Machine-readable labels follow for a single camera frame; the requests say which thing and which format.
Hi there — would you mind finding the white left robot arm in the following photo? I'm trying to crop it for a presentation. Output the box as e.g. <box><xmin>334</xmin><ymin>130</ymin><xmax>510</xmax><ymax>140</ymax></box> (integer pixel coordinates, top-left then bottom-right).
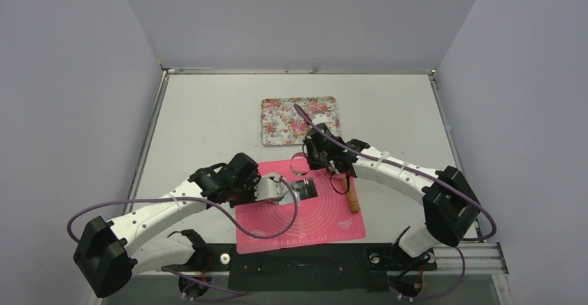
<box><xmin>73</xmin><ymin>152</ymin><xmax>260</xmax><ymax>298</ymax></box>

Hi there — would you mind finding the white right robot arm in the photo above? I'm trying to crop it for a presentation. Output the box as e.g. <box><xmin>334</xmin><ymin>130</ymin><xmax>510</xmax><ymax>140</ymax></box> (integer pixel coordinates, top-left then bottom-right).
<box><xmin>303</xmin><ymin>123</ymin><xmax>480</xmax><ymax>268</ymax></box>

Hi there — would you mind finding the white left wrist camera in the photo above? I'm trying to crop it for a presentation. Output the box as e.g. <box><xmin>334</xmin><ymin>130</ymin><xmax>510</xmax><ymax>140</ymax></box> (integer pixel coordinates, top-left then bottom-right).
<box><xmin>254</xmin><ymin>173</ymin><xmax>285</xmax><ymax>203</ymax></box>

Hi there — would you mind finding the floral rectangular tray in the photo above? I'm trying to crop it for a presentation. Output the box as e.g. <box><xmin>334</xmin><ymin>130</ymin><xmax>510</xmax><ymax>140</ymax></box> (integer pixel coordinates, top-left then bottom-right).
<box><xmin>260</xmin><ymin>96</ymin><xmax>341</xmax><ymax>146</ymax></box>

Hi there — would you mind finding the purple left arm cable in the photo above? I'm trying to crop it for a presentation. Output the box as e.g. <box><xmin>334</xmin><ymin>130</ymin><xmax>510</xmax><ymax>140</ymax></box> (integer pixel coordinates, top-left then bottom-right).
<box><xmin>66</xmin><ymin>176</ymin><xmax>300</xmax><ymax>303</ymax></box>

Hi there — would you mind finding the pink silicone baking mat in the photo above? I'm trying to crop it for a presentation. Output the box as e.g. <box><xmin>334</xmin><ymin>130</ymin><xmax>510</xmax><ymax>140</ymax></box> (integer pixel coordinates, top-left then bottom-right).
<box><xmin>235</xmin><ymin>159</ymin><xmax>366</xmax><ymax>254</ymax></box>

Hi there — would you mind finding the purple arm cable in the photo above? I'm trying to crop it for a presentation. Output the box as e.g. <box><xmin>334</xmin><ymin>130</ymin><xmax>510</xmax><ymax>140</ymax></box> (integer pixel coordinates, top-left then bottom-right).
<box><xmin>66</xmin><ymin>176</ymin><xmax>300</xmax><ymax>303</ymax></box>
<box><xmin>293</xmin><ymin>103</ymin><xmax>498</xmax><ymax>302</ymax></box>

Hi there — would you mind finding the wooden rolling pin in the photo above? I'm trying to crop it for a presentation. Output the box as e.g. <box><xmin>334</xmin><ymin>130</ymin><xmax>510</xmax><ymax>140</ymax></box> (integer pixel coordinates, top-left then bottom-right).
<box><xmin>343</xmin><ymin>177</ymin><xmax>361</xmax><ymax>214</ymax></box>

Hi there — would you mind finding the round metal dough cutter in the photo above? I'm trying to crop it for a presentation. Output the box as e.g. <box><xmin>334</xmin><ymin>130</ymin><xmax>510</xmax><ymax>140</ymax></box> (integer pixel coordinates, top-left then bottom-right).
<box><xmin>289</xmin><ymin>152</ymin><xmax>311</xmax><ymax>176</ymax></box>

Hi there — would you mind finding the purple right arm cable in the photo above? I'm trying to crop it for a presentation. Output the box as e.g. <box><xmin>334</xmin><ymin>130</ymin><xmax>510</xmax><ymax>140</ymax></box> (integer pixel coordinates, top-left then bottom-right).
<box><xmin>293</xmin><ymin>103</ymin><xmax>498</xmax><ymax>302</ymax></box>

